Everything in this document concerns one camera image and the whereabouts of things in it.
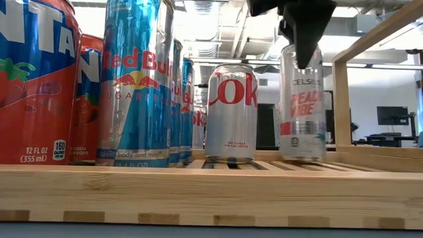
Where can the silver Diet Coke can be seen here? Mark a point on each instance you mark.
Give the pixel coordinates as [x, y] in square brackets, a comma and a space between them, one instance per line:
[231, 132]
[199, 127]

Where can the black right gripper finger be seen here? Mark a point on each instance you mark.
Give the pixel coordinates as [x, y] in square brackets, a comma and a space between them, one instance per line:
[307, 29]

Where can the wooden slatted shelf tray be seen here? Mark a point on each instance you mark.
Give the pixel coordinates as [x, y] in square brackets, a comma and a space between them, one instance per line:
[211, 195]

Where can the dark office desk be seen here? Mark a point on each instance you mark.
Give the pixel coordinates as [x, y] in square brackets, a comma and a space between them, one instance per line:
[386, 139]

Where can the white Celsius drink can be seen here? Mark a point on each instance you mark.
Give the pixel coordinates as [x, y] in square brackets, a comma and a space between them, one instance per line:
[302, 132]

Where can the blue silver Red Bull can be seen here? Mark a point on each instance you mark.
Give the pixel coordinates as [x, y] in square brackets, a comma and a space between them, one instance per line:
[135, 99]
[187, 109]
[176, 99]

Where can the blue table mat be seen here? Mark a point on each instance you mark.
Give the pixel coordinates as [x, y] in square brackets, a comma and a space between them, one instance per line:
[211, 234]

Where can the black monitor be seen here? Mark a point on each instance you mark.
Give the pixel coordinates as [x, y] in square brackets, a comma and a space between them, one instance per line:
[392, 115]

